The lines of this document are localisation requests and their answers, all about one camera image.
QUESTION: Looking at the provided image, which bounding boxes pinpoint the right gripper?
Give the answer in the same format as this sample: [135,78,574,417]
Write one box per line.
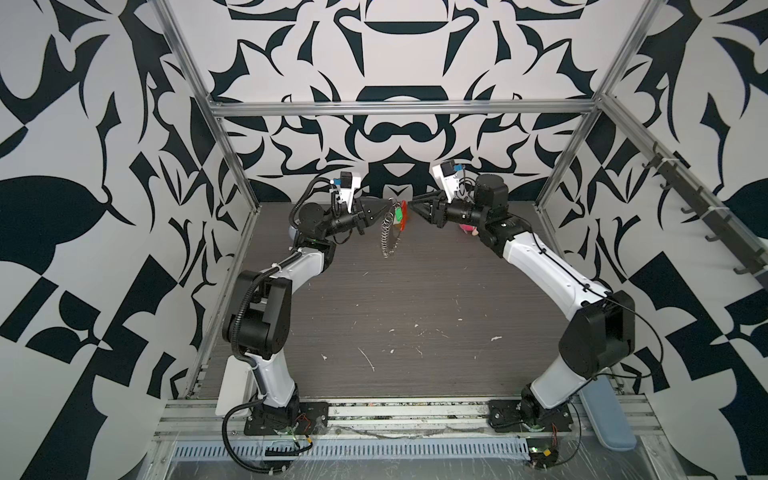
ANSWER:
[410,190,492,232]

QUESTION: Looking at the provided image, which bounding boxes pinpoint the red handled metal key ring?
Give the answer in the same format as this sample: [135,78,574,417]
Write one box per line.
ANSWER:
[380,200,409,260]

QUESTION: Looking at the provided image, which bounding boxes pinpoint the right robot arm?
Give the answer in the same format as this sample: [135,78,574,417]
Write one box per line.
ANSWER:
[409,174,636,430]

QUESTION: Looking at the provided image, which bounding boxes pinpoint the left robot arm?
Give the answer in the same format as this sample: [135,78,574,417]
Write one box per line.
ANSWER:
[216,196,395,420]

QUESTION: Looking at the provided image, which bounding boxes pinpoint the pink plush doll black hair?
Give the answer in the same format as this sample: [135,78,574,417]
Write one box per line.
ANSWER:
[459,224,478,236]

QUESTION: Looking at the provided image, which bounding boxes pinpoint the blue grey pad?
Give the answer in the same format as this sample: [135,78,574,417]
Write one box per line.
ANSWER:
[578,378,637,452]

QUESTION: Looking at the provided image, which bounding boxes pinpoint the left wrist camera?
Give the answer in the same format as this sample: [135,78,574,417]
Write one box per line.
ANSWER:
[331,171,362,213]

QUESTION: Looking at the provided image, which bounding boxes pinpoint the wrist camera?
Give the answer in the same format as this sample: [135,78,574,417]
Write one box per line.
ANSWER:
[331,171,362,213]
[430,160,461,202]

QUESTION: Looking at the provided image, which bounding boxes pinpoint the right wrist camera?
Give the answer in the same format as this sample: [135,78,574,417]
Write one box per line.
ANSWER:
[430,160,461,202]

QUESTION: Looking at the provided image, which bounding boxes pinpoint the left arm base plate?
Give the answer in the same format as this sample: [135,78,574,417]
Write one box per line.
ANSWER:
[244,401,330,436]

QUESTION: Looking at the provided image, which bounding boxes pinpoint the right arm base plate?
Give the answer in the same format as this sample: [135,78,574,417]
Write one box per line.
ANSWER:
[487,399,574,433]

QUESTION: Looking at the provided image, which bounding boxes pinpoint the black corrugated cable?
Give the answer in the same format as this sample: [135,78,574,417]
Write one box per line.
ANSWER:
[220,400,313,475]

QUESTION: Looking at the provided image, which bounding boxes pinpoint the black wall hook rail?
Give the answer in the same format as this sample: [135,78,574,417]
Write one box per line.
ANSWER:
[641,142,767,289]

